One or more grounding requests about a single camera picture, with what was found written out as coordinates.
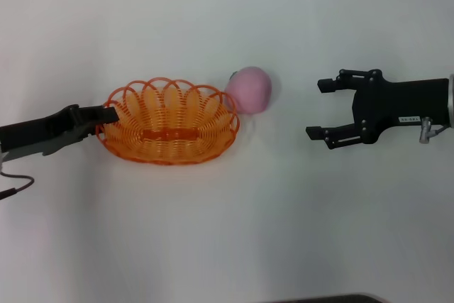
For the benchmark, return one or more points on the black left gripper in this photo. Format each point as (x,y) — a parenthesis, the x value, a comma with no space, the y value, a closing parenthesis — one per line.
(39,136)

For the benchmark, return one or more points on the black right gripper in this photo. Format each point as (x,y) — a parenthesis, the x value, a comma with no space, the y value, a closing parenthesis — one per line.
(397,104)

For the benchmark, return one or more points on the pink plush peach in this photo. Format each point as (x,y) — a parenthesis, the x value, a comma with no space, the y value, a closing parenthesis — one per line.
(250,90)

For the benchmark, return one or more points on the orange woven plastic basket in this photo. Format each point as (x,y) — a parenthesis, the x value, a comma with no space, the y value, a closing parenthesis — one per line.
(170,129)

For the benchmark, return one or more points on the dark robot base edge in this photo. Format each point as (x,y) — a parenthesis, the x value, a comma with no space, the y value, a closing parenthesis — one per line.
(330,299)

